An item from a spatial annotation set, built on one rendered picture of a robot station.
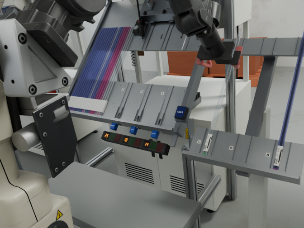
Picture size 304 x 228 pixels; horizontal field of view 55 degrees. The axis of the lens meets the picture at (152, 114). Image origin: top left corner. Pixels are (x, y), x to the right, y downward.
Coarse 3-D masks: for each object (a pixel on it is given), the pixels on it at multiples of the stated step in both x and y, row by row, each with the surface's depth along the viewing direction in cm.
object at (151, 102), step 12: (120, 84) 140; (132, 84) 136; (144, 84) 132; (120, 96) 136; (132, 96) 133; (144, 96) 129; (156, 96) 126; (168, 96) 123; (180, 96) 120; (108, 108) 137; (120, 108) 133; (132, 108) 130; (144, 108) 127; (156, 108) 124; (168, 108) 121; (132, 120) 127; (144, 120) 124; (156, 120) 120; (168, 120) 118
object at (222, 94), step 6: (240, 30) 108; (240, 36) 107; (234, 48) 106; (228, 66) 103; (228, 72) 102; (228, 78) 102; (222, 90) 100; (222, 96) 99; (222, 102) 99; (216, 108) 99; (216, 114) 98; (216, 120) 97; (210, 126) 97; (210, 132) 96
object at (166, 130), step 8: (72, 112) 144; (80, 112) 142; (96, 120) 143; (104, 120) 136; (112, 120) 131; (120, 120) 127; (128, 120) 125; (144, 128) 125; (152, 128) 120; (160, 128) 116; (168, 128) 114
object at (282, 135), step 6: (300, 48) 94; (300, 54) 93; (300, 60) 92; (300, 66) 92; (294, 72) 91; (294, 78) 90; (294, 84) 90; (294, 90) 89; (288, 102) 88; (288, 108) 87; (288, 114) 87; (288, 120) 86; (282, 126) 86; (282, 132) 85; (282, 138) 84; (282, 144) 84; (276, 168) 82
